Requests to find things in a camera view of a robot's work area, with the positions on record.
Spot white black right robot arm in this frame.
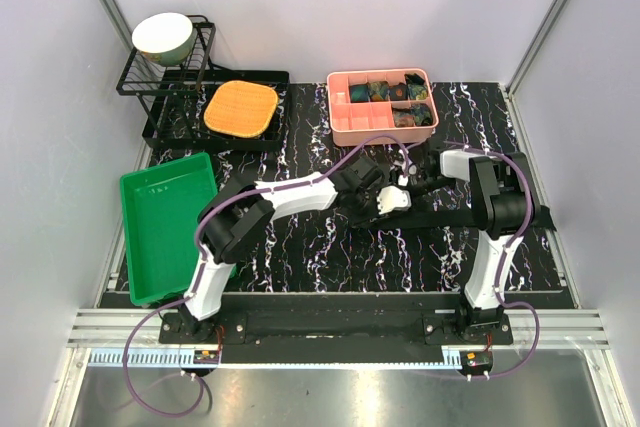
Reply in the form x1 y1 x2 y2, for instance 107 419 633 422
401 145 541 344

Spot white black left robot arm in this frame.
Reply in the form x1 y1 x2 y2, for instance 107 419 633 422
170 157 386 343

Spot black marbled table mat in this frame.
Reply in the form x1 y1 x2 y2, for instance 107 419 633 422
97 81 576 309

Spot rolled colourful large tie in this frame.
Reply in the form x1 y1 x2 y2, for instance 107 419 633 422
391 103 433 128

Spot rolled black green tie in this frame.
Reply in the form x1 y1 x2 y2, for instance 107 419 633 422
404 73 431 101

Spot rolled orange dark tie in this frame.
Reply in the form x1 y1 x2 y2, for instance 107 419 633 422
389 83 408 101

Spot pink divided organizer box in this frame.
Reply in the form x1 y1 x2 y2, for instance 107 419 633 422
327 68 439 147

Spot rolled green patterned tie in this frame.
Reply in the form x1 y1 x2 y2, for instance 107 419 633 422
367 81 390 102

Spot rolled dark teal tie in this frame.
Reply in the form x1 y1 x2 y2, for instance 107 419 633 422
349 84 370 103

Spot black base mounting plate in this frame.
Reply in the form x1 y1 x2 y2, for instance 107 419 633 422
159 292 513 346

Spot orange woven square mat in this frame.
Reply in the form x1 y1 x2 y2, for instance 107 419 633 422
203 80 279 139

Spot green plastic tray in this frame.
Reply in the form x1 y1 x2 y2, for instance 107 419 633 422
120 153 217 306

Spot white green ceramic bowl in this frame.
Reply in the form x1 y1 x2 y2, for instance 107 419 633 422
132 12 196 67

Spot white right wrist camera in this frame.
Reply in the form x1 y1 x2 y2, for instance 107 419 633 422
390 160 417 186

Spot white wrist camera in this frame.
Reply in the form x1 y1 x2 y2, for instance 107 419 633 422
390 160 417 186
376 185 412 216

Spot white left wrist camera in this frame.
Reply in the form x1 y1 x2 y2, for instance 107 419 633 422
376 185 412 216

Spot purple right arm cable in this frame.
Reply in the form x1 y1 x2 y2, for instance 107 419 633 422
414 139 541 379

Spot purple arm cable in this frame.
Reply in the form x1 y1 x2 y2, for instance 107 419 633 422
414 139 541 379
120 134 414 419

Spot black wire dish rack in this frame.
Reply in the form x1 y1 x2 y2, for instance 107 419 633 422
116 15 291 152

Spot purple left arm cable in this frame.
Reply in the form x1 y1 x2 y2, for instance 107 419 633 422
120 134 414 419

